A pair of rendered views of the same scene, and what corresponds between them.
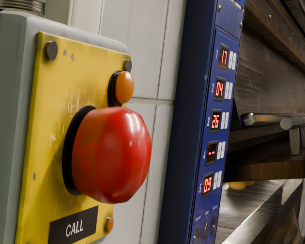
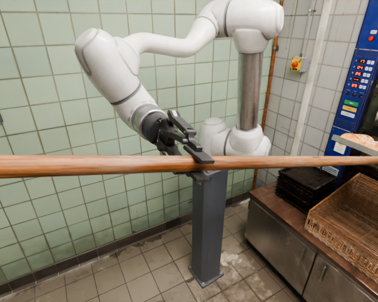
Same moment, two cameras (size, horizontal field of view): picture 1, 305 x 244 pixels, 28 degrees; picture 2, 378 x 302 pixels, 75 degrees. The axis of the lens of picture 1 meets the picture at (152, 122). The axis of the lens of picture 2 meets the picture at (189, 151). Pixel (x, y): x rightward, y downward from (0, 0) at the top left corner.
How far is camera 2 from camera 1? 218 cm
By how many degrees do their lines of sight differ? 125
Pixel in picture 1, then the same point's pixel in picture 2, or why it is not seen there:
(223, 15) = (360, 53)
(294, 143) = not seen: outside the picture
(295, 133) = not seen: outside the picture
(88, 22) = (315, 56)
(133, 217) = (333, 82)
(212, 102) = (354, 69)
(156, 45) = (341, 59)
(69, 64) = (294, 59)
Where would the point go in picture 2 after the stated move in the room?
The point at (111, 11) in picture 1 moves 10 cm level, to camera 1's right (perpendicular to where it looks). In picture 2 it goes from (326, 54) to (321, 56)
